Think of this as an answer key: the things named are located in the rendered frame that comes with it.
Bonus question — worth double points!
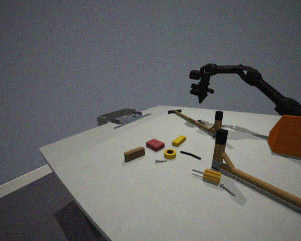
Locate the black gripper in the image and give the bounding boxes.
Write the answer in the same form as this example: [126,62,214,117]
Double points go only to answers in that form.
[190,81,214,103]

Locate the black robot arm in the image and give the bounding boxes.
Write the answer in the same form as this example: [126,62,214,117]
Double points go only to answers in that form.
[189,63,301,116]

